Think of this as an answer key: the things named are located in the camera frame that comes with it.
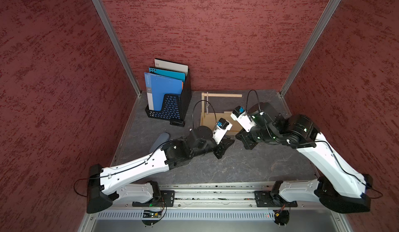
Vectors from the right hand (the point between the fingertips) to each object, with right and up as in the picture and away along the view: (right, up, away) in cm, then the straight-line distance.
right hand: (238, 140), depth 61 cm
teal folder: (-36, +33, +31) cm, 58 cm away
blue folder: (-42, +25, +28) cm, 57 cm away
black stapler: (-32, +2, +39) cm, 51 cm away
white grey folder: (-35, +40, +37) cm, 65 cm away
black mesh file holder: (-31, +13, +29) cm, 44 cm away
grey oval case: (-41, -6, +33) cm, 53 cm away
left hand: (-3, -2, +2) cm, 4 cm away
